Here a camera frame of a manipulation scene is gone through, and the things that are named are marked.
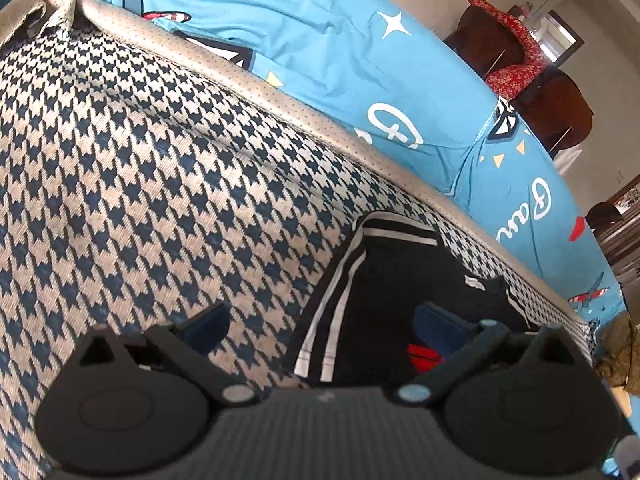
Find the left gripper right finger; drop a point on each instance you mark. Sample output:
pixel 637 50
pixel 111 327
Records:
pixel 465 347

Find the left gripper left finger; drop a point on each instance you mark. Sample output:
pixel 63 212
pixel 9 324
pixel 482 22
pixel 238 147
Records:
pixel 185 348

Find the black garment red print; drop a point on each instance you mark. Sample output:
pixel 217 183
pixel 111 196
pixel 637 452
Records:
pixel 357 326

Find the houndstooth mattress cover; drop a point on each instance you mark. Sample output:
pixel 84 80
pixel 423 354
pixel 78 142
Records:
pixel 142 180

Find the white cloth on chair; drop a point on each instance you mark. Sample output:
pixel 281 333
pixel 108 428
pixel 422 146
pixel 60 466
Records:
pixel 566 158

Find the brown wooden chair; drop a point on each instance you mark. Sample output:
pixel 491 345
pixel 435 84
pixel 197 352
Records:
pixel 500 49

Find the red patterned cloth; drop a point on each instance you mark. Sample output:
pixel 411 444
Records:
pixel 523 60

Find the blue cartoon print bedsheet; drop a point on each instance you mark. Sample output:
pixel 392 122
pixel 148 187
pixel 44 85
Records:
pixel 379 73

